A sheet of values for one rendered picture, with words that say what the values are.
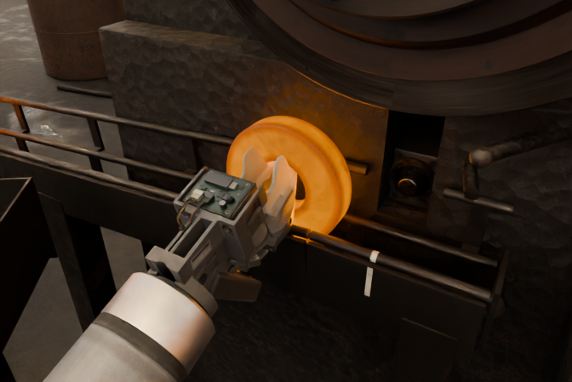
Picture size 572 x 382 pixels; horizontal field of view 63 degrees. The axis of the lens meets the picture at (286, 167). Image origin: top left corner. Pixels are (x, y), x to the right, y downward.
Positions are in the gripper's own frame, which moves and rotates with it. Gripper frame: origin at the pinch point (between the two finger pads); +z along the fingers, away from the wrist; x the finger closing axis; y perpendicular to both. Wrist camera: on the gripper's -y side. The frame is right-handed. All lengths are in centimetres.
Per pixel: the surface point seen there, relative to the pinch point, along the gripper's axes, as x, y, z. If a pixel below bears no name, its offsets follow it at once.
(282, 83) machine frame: 3.7, 6.0, 7.6
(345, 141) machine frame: -4.9, 0.5, 6.0
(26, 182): 30.9, -0.6, -14.1
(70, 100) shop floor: 210, -106, 90
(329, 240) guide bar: -7.7, -3.8, -5.1
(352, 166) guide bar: -6.6, -1.3, 4.2
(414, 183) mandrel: -13.5, -3.6, 6.1
